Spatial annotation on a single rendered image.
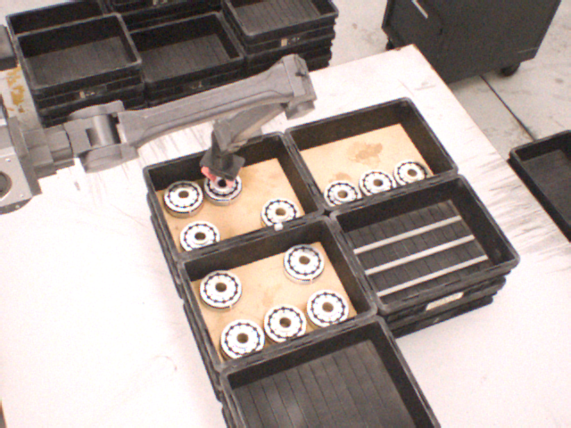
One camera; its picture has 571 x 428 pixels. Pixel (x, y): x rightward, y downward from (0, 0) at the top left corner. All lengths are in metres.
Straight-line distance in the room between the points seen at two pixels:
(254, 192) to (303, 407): 0.61
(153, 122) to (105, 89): 1.44
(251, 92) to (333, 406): 0.77
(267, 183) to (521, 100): 1.92
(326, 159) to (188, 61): 1.08
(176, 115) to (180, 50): 1.76
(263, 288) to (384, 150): 0.58
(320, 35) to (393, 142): 0.92
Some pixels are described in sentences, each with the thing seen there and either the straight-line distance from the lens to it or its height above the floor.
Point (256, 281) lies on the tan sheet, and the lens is 1.79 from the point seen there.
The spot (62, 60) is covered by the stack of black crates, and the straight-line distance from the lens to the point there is 2.84.
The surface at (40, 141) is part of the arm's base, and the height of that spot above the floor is 1.49.
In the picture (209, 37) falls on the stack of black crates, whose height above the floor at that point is 0.38.
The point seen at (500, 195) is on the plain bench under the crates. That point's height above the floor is 0.70.
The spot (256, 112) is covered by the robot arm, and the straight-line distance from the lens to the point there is 1.47.
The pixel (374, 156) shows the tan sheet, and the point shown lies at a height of 0.83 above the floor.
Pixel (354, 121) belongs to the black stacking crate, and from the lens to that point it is 2.05.
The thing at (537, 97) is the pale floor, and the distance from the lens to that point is 3.66.
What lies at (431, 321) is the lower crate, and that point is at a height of 0.74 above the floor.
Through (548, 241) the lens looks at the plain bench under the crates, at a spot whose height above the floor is 0.70.
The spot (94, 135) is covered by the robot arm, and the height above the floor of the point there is 1.46.
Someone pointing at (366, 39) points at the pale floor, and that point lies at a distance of 3.70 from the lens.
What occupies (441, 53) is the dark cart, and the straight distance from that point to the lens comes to 3.18.
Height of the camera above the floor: 2.38
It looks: 55 degrees down
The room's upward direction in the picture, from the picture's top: 6 degrees clockwise
